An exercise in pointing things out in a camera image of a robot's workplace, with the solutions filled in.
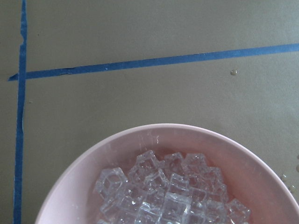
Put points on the pile of ice cubes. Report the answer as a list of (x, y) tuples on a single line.
[(179, 189)]

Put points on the pink plastic bowl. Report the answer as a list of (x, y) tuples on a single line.
[(74, 199)]

